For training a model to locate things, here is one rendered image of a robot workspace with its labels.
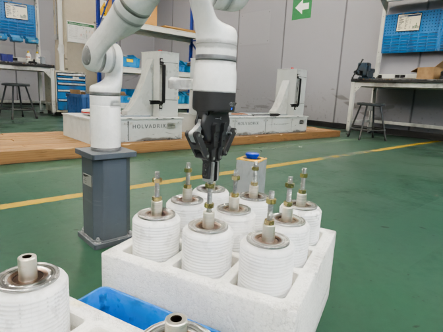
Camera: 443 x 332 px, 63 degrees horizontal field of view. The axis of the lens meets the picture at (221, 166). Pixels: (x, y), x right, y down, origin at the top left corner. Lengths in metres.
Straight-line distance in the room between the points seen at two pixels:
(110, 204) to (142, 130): 1.80
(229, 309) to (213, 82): 0.38
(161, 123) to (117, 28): 2.03
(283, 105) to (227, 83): 3.75
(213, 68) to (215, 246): 0.31
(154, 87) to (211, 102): 2.55
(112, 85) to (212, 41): 0.60
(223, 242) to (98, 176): 0.60
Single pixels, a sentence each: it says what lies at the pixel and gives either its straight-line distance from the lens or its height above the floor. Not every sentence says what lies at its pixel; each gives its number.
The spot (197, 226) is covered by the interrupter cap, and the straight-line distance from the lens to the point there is 0.68.
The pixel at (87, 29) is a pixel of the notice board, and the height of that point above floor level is 1.45.
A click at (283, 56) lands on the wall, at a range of 7.02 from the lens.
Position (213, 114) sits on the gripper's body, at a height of 0.46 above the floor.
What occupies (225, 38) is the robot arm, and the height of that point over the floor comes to 0.58.
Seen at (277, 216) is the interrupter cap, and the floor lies 0.25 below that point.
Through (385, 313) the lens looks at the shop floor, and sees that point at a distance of 1.01.
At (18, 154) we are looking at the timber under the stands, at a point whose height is 0.06.
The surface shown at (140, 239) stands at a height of 0.21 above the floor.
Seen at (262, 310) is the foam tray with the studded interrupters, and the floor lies 0.17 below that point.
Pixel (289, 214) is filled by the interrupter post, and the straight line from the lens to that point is 0.74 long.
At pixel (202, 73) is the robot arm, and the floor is 0.53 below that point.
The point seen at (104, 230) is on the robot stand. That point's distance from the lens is 1.21.
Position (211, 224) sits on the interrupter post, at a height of 0.26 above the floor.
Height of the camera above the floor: 0.50
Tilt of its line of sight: 12 degrees down
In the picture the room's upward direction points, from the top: 3 degrees clockwise
